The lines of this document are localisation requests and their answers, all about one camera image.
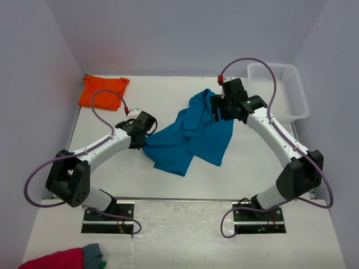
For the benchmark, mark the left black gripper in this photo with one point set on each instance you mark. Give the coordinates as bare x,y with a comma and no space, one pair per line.
136,146

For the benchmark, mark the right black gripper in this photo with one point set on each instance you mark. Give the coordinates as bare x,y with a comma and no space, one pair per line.
217,102

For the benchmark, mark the blue t shirt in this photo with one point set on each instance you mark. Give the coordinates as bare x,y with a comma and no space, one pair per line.
193,133

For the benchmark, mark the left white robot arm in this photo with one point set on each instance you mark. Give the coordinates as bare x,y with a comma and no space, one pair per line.
69,177

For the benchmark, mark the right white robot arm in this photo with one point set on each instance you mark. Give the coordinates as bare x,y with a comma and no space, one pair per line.
300,165

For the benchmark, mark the white plastic basket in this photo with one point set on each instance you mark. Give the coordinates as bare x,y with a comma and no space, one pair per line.
290,103

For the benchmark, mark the grey t shirt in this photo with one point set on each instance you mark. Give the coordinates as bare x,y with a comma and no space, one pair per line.
92,256

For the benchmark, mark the green t shirt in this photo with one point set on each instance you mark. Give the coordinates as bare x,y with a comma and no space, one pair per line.
102,265

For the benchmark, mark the red t shirt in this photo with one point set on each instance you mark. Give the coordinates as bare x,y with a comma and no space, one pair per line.
71,258

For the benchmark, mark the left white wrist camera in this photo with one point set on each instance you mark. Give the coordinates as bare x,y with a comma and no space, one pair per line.
132,112

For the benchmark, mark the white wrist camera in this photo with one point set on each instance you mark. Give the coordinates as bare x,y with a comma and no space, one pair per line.
132,112
221,79

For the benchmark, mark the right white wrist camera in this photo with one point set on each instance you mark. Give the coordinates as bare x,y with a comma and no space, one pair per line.
221,79

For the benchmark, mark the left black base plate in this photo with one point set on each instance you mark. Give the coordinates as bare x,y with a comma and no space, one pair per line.
95,223

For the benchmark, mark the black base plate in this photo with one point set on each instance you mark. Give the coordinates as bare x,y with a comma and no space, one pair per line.
95,223
249,222

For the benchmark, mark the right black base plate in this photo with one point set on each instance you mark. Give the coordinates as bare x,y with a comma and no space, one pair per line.
249,222

